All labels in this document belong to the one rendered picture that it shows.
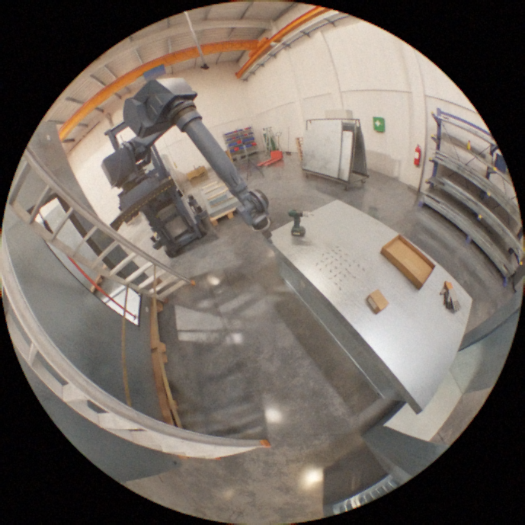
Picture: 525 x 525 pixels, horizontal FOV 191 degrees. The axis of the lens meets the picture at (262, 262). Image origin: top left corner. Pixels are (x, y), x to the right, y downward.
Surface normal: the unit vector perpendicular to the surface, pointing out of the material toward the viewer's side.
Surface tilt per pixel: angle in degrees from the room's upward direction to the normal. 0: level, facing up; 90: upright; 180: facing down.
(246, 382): 0
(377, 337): 0
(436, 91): 90
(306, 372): 0
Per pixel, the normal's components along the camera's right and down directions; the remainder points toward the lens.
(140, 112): 0.92, 0.29
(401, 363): -0.23, -0.66
